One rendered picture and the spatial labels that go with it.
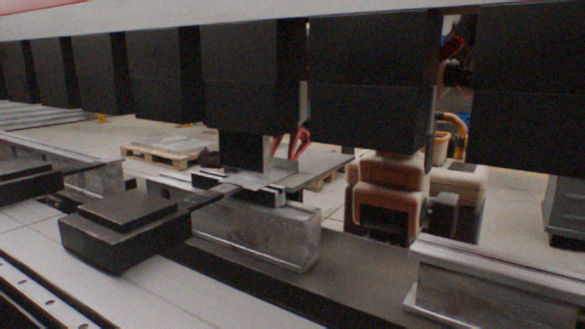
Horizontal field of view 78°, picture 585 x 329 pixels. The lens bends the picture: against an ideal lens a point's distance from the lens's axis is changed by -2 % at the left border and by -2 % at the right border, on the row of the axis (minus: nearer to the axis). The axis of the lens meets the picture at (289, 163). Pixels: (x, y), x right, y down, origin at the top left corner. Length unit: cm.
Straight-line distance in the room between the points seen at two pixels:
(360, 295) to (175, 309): 30
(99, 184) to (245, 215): 46
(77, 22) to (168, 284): 66
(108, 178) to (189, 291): 63
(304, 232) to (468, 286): 24
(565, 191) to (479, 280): 245
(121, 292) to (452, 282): 39
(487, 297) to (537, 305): 5
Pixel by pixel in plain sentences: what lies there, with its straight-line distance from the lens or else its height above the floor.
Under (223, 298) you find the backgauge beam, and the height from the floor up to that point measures 98.
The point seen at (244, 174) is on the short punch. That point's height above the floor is 101.
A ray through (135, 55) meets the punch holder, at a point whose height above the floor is 122.
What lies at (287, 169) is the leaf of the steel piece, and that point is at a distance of 72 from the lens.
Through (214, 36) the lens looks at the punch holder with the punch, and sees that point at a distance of 61.
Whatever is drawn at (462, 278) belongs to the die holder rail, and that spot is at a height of 95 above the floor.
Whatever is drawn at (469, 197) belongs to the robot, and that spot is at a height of 73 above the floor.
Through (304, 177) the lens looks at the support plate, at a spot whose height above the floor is 100.
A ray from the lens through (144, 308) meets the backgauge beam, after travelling 39.
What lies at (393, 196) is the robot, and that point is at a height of 79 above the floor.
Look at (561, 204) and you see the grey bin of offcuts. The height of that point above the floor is 31.
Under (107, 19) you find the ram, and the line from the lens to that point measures 84.
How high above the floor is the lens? 121
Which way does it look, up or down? 16 degrees down
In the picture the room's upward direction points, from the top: straight up
